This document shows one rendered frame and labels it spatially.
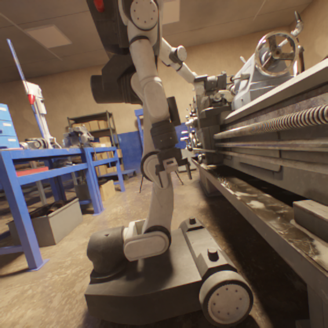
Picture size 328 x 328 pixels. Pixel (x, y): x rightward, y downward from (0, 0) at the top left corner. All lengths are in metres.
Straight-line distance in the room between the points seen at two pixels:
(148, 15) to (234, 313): 1.04
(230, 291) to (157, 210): 0.42
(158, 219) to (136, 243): 0.14
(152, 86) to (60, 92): 6.30
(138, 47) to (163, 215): 0.65
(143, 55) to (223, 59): 5.67
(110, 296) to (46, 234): 1.24
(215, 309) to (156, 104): 0.76
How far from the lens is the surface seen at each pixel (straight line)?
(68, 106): 6.64
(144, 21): 0.66
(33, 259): 1.70
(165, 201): 0.82
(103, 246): 0.91
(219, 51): 6.32
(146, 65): 0.64
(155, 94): 0.59
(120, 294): 0.86
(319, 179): 0.65
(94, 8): 0.92
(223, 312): 0.87
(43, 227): 2.00
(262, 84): 1.27
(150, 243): 0.85
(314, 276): 0.45
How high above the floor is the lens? 0.71
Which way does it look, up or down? 9 degrees down
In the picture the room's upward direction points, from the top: 10 degrees counter-clockwise
